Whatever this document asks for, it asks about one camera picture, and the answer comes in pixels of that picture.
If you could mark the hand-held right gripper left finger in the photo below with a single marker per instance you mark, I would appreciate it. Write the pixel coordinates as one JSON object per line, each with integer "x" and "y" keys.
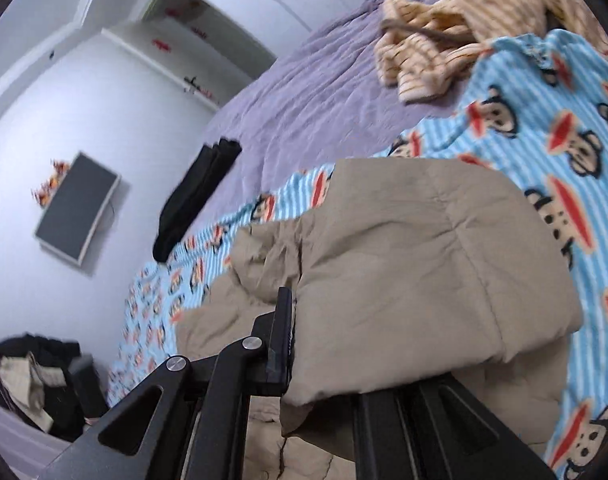
{"x": 283, "y": 345}

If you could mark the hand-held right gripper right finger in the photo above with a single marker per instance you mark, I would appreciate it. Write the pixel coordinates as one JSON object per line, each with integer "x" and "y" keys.
{"x": 409, "y": 435}

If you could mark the tan quilted duvet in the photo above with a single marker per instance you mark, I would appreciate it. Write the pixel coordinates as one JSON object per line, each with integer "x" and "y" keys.
{"x": 409, "y": 260}

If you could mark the dark clothes pile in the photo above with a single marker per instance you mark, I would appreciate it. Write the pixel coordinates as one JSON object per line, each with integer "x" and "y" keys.
{"x": 33, "y": 375}

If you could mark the black folded pants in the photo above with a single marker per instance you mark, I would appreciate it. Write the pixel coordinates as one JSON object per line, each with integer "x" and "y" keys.
{"x": 198, "y": 195}

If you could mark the purple bed sheet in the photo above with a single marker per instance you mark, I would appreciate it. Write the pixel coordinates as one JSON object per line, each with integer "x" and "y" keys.
{"x": 309, "y": 85}

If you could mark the yellow striped garment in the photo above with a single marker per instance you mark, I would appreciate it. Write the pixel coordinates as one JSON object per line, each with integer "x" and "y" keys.
{"x": 434, "y": 60}

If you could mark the blue striped monkey print blanket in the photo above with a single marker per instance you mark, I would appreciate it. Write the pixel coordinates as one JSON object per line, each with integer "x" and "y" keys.
{"x": 534, "y": 135}

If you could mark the white wardrobe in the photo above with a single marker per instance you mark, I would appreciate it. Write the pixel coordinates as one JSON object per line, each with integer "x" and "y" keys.
{"x": 133, "y": 15}

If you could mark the wall-mounted flat screen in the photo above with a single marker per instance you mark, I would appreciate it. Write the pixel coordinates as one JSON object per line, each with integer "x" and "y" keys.
{"x": 76, "y": 210}

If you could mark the colourful wall decoration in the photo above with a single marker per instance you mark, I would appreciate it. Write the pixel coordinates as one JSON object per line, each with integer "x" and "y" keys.
{"x": 51, "y": 185}

